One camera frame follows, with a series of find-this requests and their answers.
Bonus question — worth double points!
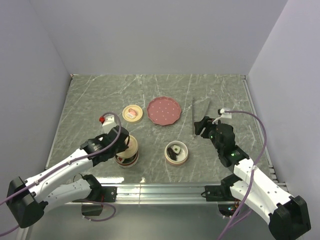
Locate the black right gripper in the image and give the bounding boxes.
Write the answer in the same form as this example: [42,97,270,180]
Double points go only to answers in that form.
[193,116,226,153]

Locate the aluminium front rail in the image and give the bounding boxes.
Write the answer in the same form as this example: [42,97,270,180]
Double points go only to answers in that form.
[27,182,293,206]

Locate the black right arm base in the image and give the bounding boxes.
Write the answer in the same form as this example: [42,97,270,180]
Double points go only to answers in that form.
[201,174,241,202]

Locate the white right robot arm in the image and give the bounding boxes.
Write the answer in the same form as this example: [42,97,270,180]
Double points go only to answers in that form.
[194,116,311,240]

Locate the cream lid pink handle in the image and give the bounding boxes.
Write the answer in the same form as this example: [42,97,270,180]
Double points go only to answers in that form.
[122,135,139,159]

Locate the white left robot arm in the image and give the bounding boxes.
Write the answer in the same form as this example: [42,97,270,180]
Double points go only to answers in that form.
[4,125,129,229]

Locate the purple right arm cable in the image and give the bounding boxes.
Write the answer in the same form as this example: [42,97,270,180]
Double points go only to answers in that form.
[216,109,267,240]

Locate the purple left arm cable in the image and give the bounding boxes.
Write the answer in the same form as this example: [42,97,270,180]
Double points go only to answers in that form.
[0,111,123,237]

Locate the steel round container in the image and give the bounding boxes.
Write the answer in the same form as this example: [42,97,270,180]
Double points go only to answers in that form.
[115,152,139,168]

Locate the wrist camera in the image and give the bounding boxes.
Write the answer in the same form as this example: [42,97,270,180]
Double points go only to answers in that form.
[217,108,232,120]
[99,115,117,134]

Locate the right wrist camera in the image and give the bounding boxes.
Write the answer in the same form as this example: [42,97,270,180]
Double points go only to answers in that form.
[217,108,232,120]

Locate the black seaweed piece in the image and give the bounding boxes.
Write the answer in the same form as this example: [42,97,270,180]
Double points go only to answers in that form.
[167,147,178,161]

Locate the cream round lunch container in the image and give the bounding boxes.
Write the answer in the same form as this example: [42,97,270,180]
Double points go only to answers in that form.
[164,140,189,166]

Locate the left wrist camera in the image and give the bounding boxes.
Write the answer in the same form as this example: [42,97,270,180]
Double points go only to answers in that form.
[99,115,117,134]

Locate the steel food tongs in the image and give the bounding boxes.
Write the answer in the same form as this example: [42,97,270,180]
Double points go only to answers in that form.
[191,97,211,138]

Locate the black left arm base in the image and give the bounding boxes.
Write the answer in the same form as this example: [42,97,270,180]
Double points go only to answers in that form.
[82,174,117,203]

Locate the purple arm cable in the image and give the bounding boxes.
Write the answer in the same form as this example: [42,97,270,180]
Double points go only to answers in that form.
[216,109,267,240]
[0,111,123,237]

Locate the cream lid with label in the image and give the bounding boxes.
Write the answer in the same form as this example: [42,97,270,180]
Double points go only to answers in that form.
[122,104,143,123]

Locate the pink dotted plate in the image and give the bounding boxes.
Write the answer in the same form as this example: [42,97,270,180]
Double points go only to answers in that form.
[146,96,182,126]

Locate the green sushi roll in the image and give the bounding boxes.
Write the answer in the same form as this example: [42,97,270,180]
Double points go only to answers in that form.
[171,144,181,155]

